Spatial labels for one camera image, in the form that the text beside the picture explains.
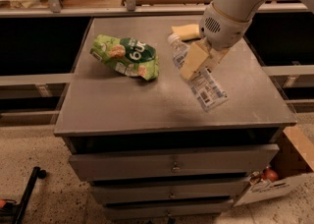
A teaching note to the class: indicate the clear plastic water bottle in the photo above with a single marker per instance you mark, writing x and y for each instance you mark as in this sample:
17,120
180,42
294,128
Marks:
203,85

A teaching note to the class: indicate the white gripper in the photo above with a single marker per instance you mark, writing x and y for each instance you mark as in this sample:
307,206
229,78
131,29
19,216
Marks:
223,31

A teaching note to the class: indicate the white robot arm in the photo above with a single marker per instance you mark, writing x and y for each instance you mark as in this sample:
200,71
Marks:
244,10

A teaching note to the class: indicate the middle grey drawer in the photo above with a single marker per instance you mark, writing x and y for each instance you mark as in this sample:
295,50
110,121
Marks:
168,190

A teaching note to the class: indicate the cardboard box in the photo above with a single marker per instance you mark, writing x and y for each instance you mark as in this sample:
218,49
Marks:
293,165

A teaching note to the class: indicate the green snack bag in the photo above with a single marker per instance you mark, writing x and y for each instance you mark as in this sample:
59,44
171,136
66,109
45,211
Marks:
127,56

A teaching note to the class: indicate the bottom grey drawer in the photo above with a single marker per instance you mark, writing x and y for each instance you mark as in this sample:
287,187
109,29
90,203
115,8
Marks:
167,209

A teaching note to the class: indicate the grey drawer cabinet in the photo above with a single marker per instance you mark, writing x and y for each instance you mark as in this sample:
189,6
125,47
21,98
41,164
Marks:
104,111

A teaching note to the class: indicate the grey drawer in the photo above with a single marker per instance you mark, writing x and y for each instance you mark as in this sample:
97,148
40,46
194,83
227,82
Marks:
168,190
167,209
172,162

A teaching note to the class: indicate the top grey drawer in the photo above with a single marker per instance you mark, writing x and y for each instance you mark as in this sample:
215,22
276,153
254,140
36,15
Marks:
172,162

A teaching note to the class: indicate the yellow sponge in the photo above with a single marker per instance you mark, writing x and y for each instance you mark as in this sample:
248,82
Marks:
187,32

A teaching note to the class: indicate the red onion in box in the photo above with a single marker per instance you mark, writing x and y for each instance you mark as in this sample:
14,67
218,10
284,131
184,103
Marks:
270,174

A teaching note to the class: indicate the black pole on floor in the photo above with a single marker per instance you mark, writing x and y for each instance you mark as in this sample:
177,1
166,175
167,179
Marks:
37,173

